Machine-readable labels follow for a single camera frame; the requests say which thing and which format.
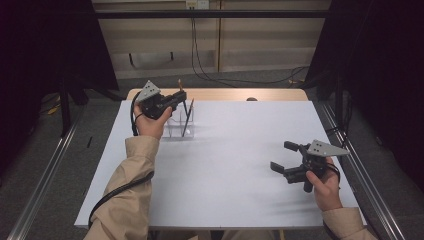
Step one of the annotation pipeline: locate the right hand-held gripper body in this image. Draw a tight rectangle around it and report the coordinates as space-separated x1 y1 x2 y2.
283 139 350 194

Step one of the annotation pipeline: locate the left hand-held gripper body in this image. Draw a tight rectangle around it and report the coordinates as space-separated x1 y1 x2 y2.
134 79 175 121

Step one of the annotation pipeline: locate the dark green pencil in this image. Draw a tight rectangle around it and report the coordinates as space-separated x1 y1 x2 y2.
181 97 195 138

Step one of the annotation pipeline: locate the clear acrylic pen holder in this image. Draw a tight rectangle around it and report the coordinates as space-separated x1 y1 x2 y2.
162 104 195 140

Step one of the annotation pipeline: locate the person's left hand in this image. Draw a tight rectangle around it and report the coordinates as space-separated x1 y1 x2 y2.
133 104 173 140

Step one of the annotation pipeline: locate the person's right hand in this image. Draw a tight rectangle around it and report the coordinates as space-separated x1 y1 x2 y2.
305 157 344 213

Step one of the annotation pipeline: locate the white table board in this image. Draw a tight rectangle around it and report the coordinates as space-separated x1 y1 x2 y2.
74 99 367 229

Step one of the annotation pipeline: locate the black metal stand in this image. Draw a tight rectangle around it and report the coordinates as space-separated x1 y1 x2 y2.
58 78 73 138

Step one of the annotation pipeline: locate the black curtain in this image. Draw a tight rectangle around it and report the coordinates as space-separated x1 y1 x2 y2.
0 0 120 181
304 0 424 184

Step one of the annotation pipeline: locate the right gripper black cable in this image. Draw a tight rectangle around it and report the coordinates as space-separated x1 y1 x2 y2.
322 162 342 240

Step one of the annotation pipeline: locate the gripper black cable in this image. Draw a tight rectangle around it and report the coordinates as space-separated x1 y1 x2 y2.
322 162 342 240
87 91 155 229

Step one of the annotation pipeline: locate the black power cable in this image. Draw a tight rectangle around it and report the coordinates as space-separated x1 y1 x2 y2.
192 8 309 85
190 8 241 88

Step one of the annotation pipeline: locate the aluminium floor rail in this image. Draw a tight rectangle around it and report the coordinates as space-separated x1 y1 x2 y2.
319 101 407 240
6 106 87 240

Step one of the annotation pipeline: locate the black frame bar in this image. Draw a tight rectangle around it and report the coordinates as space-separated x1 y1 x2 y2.
94 9 331 20

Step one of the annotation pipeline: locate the white wall socket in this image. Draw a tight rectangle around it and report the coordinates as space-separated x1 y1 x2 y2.
185 0 210 10

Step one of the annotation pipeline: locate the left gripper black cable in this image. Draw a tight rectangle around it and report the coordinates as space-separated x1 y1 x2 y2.
87 91 155 229

